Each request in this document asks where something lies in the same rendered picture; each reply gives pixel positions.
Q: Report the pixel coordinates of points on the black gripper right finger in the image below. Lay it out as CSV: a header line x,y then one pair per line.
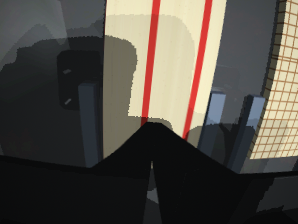
x,y
194,189

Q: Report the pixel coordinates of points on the cream strip with red stripes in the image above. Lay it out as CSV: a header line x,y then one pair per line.
x,y
159,60

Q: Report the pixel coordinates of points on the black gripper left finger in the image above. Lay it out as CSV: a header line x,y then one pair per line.
x,y
111,192

